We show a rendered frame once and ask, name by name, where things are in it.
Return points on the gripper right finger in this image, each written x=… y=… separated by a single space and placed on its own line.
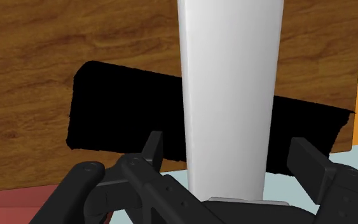
x=343 y=192

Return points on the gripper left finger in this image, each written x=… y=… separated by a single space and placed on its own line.
x=141 y=186

